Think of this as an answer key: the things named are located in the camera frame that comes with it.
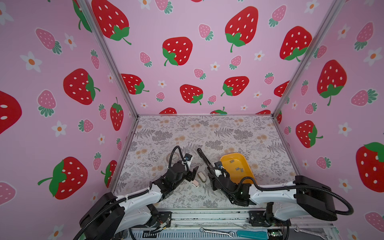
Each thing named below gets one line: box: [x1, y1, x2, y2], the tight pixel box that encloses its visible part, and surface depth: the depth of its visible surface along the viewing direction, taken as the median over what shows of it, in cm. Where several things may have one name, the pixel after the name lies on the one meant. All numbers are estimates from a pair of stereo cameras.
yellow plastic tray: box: [220, 152, 255, 184], surface depth 94 cm
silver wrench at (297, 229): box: [294, 227, 328, 240], surface depth 71 cm
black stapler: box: [197, 148, 213, 169], surface depth 97 cm
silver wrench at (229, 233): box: [199, 227, 235, 238], surface depth 72 cm
